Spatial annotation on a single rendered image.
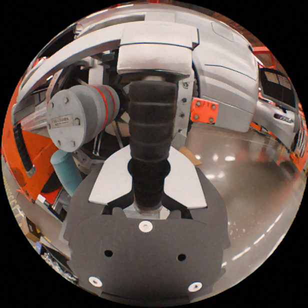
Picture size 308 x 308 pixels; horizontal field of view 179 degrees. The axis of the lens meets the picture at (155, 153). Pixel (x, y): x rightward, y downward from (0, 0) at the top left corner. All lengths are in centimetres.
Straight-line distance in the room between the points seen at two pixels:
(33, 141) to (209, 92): 96
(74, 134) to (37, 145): 51
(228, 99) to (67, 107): 69
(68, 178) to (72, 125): 22
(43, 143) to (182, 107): 71
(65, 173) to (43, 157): 36
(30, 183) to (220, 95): 109
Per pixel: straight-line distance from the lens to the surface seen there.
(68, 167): 37
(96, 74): 35
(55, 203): 98
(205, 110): 33
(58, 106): 23
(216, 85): 64
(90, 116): 20
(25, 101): 34
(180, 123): 31
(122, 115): 42
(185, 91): 30
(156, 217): 82
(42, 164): 71
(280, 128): 241
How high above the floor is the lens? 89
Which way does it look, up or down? 32 degrees down
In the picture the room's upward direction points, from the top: 4 degrees clockwise
